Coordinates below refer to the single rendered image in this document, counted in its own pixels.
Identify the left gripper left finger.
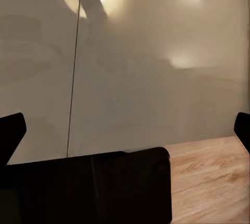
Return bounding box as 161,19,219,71
0,113,27,173

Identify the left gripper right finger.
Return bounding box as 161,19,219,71
234,113,250,153

